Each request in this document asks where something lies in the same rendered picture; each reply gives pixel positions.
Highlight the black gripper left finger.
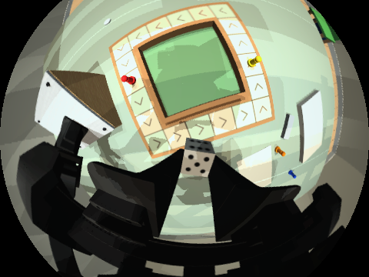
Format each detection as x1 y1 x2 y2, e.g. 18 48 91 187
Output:
87 149 185 237

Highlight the orange pawn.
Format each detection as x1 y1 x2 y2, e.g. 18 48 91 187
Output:
274 147 286 157

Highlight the yellow pawn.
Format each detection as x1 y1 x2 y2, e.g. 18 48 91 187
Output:
247 55 262 67

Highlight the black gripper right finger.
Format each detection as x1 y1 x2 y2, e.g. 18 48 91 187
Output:
208 155 301 242

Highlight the red pawn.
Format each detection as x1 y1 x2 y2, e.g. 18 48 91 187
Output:
121 75 136 84

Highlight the white die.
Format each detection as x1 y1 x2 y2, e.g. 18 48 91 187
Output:
181 138 215 178

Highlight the blue pawn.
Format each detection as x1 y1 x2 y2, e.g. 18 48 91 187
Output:
289 169 296 178

